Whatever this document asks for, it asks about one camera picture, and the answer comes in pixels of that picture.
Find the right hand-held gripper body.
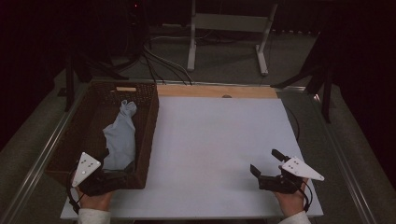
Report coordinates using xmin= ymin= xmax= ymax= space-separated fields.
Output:
xmin=258 ymin=156 xmax=325 ymax=194

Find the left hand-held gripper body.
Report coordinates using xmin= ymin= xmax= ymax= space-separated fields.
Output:
xmin=71 ymin=151 xmax=134 ymax=197

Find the brown wicker basket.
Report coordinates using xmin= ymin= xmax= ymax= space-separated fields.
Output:
xmin=45 ymin=79 xmax=160 ymax=190

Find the light blue tank top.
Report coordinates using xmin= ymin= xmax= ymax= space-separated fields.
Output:
xmin=102 ymin=99 xmax=138 ymax=172

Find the person's left hand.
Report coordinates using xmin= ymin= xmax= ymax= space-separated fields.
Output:
xmin=78 ymin=189 xmax=116 ymax=213

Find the person's right hand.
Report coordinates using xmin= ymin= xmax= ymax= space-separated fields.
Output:
xmin=274 ymin=178 xmax=309 ymax=217

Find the white table board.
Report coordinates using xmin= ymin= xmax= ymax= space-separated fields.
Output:
xmin=60 ymin=95 xmax=324 ymax=220

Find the black tripod stand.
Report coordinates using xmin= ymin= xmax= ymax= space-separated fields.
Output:
xmin=57 ymin=52 xmax=130 ymax=113
xmin=270 ymin=31 xmax=335 ymax=124

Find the wooden plank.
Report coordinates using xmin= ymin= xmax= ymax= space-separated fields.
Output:
xmin=157 ymin=84 xmax=278 ymax=100

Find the white metal stand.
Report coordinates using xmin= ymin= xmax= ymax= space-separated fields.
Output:
xmin=186 ymin=0 xmax=279 ymax=77

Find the dark equipment rack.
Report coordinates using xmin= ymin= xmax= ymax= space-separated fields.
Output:
xmin=102 ymin=0 xmax=150 ymax=63

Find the right hand-held gripper cable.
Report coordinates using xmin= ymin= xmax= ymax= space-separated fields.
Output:
xmin=292 ymin=178 xmax=314 ymax=214

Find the hand-held gripper cable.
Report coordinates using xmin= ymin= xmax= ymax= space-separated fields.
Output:
xmin=292 ymin=178 xmax=314 ymax=214
xmin=66 ymin=167 xmax=85 ymax=216

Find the left hand-held gripper cable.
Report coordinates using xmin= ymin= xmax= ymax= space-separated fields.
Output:
xmin=66 ymin=167 xmax=85 ymax=216

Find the thin black table cable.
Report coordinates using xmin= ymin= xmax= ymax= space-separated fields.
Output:
xmin=284 ymin=105 xmax=301 ymax=141

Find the metal table frame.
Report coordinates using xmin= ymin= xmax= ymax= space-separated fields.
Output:
xmin=0 ymin=77 xmax=379 ymax=224

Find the black floor cable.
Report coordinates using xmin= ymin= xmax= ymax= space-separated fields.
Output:
xmin=143 ymin=52 xmax=166 ymax=86

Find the grey floor cable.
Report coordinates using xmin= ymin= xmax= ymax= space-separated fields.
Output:
xmin=143 ymin=35 xmax=194 ymax=86

